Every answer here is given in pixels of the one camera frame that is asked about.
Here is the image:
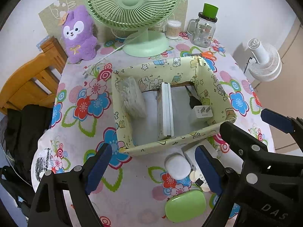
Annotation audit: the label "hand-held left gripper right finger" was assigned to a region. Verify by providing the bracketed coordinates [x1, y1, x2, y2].
[194, 145, 242, 227]

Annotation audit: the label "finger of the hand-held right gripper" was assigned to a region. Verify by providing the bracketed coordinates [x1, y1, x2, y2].
[219, 122, 303, 194]
[260, 108, 303, 142]

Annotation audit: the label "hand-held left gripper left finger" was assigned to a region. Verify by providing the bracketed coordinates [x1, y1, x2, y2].
[28, 143, 113, 227]

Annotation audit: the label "white and brown trinket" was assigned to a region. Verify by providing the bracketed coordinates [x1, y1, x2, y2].
[189, 170, 212, 192]

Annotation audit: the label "large white charger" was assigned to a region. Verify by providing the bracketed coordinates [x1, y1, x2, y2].
[181, 144, 222, 172]

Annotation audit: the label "white rounded case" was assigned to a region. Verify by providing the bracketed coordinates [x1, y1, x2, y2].
[164, 154, 192, 183]

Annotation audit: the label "small white charger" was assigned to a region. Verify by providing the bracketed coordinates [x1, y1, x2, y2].
[193, 104, 215, 123]

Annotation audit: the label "green rounded case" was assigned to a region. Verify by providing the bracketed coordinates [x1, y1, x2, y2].
[164, 190, 206, 223]

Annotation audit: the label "yellow patterned storage box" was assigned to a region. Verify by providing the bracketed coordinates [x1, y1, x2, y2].
[111, 57, 237, 157]

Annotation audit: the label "white box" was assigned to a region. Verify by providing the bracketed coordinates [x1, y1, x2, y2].
[157, 82, 175, 140]

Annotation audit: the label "white printed bag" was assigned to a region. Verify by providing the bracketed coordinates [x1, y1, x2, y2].
[31, 144, 54, 185]

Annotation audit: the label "white floor fan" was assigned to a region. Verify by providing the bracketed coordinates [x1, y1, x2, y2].
[247, 37, 283, 82]

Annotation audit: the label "black clothing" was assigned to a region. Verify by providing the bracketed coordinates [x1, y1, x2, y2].
[5, 104, 54, 187]

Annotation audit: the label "black backpack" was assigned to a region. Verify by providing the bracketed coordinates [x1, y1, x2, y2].
[0, 166, 34, 218]

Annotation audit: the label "glass mug with green lid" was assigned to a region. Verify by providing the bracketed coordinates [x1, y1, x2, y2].
[187, 3, 219, 48]

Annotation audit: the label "wooden chair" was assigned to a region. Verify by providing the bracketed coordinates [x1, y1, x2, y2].
[0, 36, 68, 115]

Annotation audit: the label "cotton swab container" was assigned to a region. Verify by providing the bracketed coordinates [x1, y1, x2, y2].
[166, 19, 182, 40]

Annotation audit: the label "purple plush toy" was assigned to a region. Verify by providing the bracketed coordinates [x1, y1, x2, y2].
[58, 5, 98, 64]

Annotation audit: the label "black power cable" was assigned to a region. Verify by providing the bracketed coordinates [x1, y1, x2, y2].
[243, 56, 252, 74]

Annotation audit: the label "orange handled scissors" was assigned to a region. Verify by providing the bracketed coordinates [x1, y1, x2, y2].
[187, 51, 217, 61]

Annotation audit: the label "white fan power cable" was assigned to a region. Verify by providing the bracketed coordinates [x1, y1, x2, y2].
[83, 32, 140, 78]

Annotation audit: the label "blue wall sticker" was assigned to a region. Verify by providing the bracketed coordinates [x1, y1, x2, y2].
[37, 35, 51, 50]

